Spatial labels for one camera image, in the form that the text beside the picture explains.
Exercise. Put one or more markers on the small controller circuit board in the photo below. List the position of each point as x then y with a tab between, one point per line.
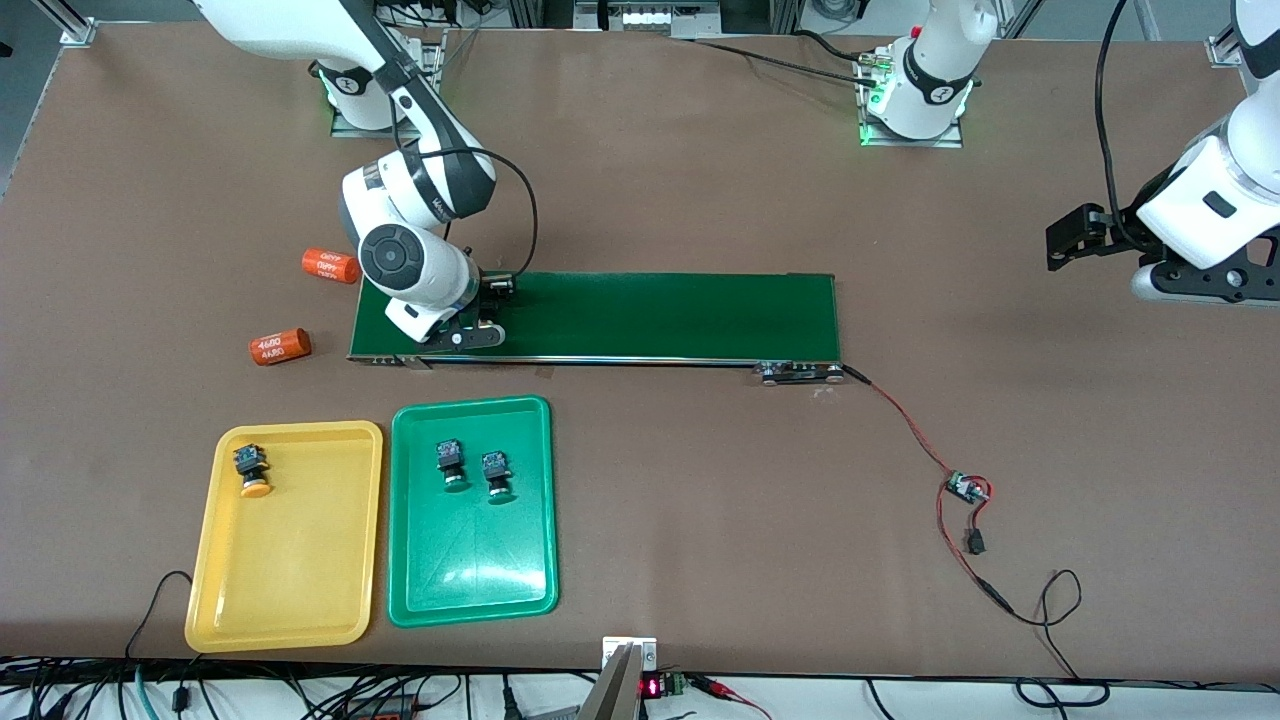
965	487

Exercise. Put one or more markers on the metal box with white label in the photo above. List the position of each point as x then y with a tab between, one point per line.
650	18

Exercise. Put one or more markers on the green conveyor belt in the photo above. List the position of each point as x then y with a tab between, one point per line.
650	315

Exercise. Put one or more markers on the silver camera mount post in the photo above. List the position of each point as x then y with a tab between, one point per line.
615	690

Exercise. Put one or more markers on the red digit display module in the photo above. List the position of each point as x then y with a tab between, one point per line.
652	687

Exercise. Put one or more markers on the black inline plug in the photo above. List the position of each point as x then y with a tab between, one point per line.
975	543

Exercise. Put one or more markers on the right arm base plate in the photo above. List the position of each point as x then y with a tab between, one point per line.
436	60

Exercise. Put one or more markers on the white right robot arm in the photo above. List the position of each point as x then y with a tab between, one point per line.
410	260

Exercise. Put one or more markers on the aluminium frame profile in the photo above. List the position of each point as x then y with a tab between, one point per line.
1225	45
75	28

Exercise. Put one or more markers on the green plastic tray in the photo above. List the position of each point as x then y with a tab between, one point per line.
470	560

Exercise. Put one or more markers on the yellow plastic tray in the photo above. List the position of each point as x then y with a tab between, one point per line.
285	560

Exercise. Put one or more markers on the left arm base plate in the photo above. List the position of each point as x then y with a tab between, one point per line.
940	142

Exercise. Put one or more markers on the orange printed cylinder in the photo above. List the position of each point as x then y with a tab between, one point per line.
330	266
280	347

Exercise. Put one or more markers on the red black power lead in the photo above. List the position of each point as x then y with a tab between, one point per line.
940	520

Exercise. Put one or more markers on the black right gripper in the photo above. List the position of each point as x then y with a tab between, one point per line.
485	291

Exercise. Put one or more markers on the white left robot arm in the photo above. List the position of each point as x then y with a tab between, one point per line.
1210	200

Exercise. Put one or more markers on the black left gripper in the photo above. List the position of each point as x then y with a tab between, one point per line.
1128	228

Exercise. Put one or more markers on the yellow mushroom push button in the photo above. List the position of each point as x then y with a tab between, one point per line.
250	465

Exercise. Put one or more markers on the green mushroom push button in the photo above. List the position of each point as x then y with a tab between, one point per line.
498	475
452	462

